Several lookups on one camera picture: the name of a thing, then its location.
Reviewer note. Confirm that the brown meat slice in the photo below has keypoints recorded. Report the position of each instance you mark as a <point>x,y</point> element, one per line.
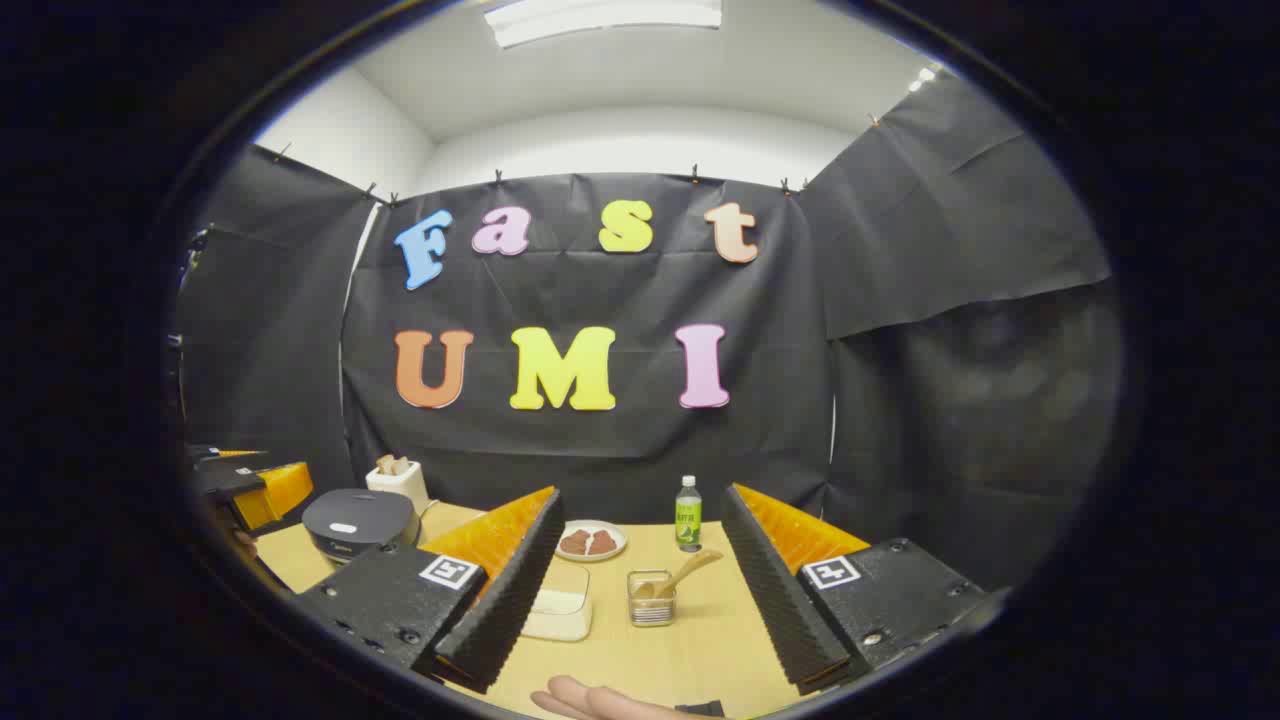
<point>574,543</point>
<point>602,543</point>

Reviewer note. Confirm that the wooden spoon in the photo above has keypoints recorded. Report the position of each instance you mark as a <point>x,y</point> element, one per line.
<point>690,568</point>

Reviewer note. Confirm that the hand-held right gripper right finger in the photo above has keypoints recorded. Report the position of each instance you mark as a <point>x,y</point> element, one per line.
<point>775,590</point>

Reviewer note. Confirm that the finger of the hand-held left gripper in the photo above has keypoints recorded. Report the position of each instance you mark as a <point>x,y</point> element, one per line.
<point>275,495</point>

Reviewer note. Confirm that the white round plate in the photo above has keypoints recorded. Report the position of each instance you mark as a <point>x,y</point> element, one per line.
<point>592,524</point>

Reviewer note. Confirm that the small black bracket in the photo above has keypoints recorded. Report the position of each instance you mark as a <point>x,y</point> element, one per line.
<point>702,709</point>

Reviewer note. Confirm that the clear box of white rice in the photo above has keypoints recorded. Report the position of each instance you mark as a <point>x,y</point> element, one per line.
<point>560,615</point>

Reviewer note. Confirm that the large ceiling light panel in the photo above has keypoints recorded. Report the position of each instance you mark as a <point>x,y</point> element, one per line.
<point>600,18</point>

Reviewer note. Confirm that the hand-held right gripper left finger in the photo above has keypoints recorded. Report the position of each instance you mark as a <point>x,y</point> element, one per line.
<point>500,600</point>

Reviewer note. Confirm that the black silver rice cooker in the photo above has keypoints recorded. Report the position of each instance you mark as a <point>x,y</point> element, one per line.
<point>355,515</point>

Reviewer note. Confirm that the green drink bottle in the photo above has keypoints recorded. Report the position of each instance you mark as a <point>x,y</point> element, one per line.
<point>688,520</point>

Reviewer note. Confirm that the black backdrop cloth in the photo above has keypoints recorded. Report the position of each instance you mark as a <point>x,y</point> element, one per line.
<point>620,450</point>

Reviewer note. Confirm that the small ceiling light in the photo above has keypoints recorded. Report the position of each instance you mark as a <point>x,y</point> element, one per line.
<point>922,78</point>

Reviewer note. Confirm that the white toaster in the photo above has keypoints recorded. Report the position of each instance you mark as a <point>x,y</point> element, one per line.
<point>400,490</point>

